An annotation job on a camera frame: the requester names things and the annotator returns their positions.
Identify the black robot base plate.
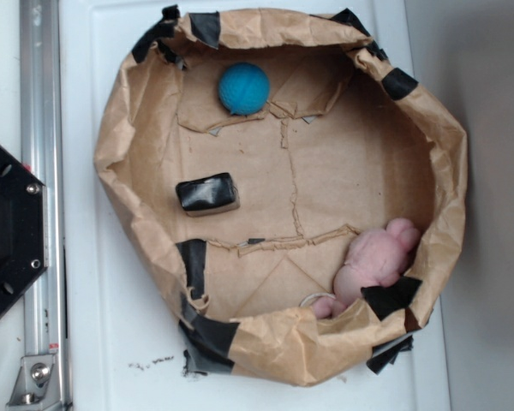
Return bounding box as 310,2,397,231
0,145,47,319

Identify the white tray board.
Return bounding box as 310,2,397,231
59,1,451,410

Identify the blue ball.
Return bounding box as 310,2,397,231
218,63,270,116

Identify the pink plush toy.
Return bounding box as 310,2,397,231
311,217,421,319

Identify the black taped box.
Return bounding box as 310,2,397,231
176,172,241,217

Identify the aluminium extrusion rail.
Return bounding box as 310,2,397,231
20,1,73,410

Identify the metal corner bracket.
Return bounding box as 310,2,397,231
5,354,61,410

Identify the brown paper bag tray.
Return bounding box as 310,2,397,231
94,6,467,386

